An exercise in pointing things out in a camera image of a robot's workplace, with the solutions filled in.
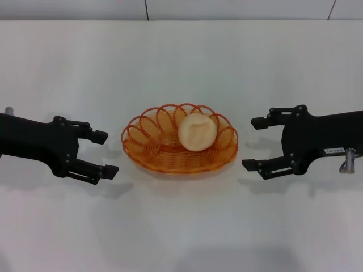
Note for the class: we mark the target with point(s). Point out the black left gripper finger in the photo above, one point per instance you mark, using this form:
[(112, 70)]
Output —
[(109, 172), (99, 137)]

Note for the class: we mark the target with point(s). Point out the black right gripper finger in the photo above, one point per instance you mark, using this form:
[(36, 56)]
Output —
[(251, 165), (259, 123)]

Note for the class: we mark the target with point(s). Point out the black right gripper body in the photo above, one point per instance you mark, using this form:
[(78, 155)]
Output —
[(320, 136)]

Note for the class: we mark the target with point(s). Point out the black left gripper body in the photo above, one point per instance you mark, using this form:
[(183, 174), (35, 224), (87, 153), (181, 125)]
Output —
[(34, 139)]

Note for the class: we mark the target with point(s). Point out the round pale bread bun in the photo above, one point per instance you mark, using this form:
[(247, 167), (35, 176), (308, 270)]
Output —
[(197, 133)]

